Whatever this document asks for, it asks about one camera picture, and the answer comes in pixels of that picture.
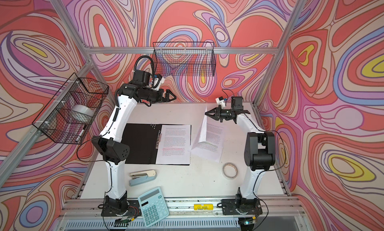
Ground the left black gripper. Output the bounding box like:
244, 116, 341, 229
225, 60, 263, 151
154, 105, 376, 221
142, 89, 177, 103

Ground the printed paper stack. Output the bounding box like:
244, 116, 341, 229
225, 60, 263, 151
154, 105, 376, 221
190, 104, 226, 163

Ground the white black file folder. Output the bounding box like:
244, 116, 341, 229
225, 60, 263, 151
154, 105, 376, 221
122, 123, 163, 164

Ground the single printed paper sheet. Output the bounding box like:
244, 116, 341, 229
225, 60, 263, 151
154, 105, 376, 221
156, 124, 192, 165

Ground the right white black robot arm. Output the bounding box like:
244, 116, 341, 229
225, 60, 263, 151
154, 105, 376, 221
205, 96, 276, 216

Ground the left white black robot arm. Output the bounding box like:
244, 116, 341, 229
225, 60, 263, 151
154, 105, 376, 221
91, 70, 176, 209

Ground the clear tape roll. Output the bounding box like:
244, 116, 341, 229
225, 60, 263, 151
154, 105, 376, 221
222, 162, 239, 180

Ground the blue cream stapler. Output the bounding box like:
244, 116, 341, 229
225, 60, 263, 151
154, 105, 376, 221
129, 169, 157, 187

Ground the yellow label sticker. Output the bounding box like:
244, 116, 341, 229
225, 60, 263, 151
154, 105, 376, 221
194, 204, 214, 211

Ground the black marker pen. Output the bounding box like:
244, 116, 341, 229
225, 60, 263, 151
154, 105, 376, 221
75, 125, 87, 143

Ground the teal calculator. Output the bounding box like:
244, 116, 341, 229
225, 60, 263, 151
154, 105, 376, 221
138, 187, 170, 228

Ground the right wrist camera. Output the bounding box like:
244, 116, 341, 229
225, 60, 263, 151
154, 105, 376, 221
216, 97, 228, 108

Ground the back black wire basket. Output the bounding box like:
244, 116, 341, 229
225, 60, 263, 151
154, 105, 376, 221
152, 41, 216, 77

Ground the black wire basket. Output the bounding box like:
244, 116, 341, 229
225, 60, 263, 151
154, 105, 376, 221
32, 73, 109, 144
152, 41, 216, 77

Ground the aluminium frame rail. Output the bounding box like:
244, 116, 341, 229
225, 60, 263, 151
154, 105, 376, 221
85, 46, 278, 55

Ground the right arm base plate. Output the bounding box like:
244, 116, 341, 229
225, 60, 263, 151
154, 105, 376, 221
218, 198, 263, 217

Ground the left black wire basket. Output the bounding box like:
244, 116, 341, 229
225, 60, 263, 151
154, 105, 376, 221
32, 73, 109, 144

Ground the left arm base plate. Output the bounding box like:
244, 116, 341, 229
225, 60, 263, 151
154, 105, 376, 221
98, 200, 142, 217

